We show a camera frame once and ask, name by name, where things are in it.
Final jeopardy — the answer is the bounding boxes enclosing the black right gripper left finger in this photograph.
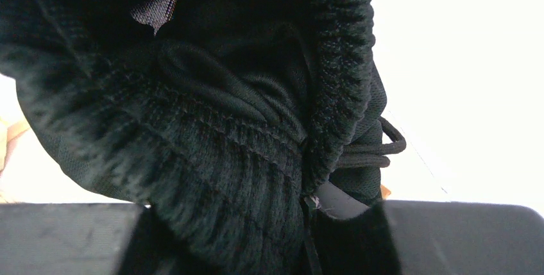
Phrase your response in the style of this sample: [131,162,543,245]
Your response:
[1,203,147,274]

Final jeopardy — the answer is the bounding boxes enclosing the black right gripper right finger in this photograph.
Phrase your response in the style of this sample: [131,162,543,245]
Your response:
[382,201,543,274]

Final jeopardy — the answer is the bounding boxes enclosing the black shorts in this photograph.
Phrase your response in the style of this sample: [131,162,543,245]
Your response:
[1,0,406,274]

